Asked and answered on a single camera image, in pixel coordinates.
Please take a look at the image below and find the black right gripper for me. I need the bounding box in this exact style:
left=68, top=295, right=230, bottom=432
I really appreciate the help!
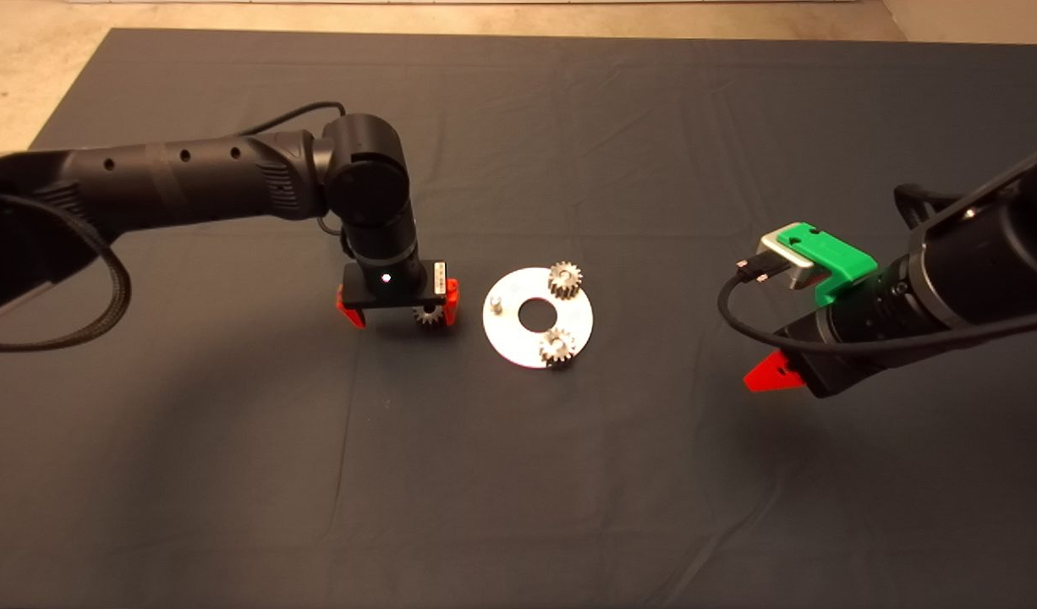
left=743, top=309, right=892, bottom=400

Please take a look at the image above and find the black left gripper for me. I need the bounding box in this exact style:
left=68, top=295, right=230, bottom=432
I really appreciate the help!
left=335, top=258, right=461, bottom=330

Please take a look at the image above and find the round metal carrier plate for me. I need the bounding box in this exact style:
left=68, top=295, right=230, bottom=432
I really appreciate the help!
left=482, top=267, right=595, bottom=370

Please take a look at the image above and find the dark table cloth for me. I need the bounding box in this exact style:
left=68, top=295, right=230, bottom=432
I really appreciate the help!
left=0, top=28, right=1037, bottom=609

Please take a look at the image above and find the silver right camera box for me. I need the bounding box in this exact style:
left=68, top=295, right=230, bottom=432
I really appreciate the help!
left=760, top=231, right=817, bottom=291

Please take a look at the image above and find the green right camera mount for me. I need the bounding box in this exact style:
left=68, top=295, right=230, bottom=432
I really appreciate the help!
left=776, top=222, right=879, bottom=307

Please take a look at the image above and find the black left camera cable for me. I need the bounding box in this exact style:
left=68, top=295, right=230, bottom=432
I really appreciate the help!
left=235, top=101, right=356, bottom=255

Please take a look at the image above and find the black braided hose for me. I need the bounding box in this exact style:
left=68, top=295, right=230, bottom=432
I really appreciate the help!
left=0, top=193, right=133, bottom=354

